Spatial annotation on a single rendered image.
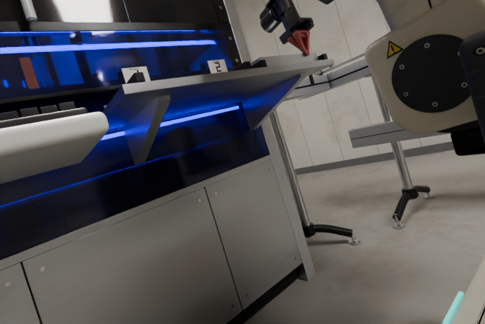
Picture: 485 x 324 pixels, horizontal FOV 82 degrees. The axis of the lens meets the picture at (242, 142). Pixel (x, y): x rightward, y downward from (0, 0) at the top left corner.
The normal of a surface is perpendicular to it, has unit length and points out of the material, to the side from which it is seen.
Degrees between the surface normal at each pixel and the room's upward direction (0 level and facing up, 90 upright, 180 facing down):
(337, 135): 90
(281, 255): 90
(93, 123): 90
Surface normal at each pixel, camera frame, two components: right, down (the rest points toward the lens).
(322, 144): -0.59, 0.20
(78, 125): 0.55, -0.15
